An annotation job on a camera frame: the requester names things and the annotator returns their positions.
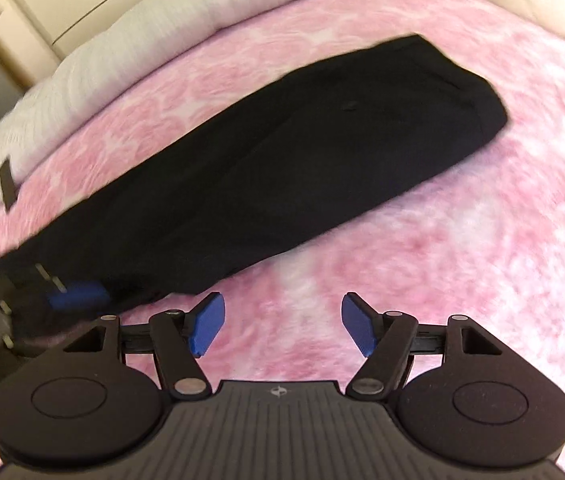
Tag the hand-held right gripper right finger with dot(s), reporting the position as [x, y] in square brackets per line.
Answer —
[357, 322]

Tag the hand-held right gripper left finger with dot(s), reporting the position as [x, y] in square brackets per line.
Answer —
[207, 325]

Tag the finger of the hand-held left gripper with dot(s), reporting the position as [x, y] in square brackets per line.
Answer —
[77, 296]

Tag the black pants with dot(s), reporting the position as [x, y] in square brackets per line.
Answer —
[287, 160]

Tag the pink rose pattern blanket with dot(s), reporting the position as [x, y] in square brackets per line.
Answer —
[437, 235]

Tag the black flat rectangular object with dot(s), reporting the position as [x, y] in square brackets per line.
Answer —
[8, 185]

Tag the white striped duvet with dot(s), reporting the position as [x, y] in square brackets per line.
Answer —
[112, 45]

